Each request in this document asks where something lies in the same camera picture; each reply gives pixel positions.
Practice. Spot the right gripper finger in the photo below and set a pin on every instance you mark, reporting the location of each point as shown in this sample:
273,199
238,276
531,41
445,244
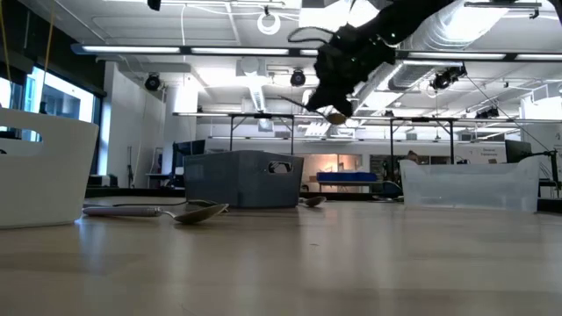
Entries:
317,101
340,103

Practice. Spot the gold spoon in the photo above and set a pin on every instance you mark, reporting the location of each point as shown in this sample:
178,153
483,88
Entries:
337,118

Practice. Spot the dark grey plastic bin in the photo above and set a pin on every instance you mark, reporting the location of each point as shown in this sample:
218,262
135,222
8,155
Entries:
237,180

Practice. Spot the white plastic bin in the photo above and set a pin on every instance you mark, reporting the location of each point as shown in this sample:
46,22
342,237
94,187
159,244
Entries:
44,184

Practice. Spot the long linear ceiling light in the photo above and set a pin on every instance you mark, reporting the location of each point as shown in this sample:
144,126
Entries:
131,49

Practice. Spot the blue table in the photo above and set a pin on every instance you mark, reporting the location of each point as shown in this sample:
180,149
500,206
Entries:
347,177

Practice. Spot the person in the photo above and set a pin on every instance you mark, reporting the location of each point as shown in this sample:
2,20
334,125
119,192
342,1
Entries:
412,157

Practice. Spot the black ceiling spotlight cluster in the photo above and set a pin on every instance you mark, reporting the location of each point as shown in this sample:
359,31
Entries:
445,79
487,113

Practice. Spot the black computer monitor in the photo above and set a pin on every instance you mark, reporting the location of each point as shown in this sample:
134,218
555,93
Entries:
191,149
517,151

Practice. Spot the clear plastic bin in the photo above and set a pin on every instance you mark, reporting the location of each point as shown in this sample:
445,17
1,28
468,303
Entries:
470,193

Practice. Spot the black box device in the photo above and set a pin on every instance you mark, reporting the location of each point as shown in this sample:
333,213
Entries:
103,181

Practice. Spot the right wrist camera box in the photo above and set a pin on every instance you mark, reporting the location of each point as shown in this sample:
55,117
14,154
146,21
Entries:
351,39

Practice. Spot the black metal workstation frame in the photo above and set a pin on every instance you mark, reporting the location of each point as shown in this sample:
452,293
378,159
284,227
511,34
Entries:
421,119
263,116

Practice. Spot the white wall sign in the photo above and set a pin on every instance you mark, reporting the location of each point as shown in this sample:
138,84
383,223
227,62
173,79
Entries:
487,152

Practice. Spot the black aluminium table frame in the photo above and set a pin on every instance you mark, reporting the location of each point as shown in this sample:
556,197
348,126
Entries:
131,192

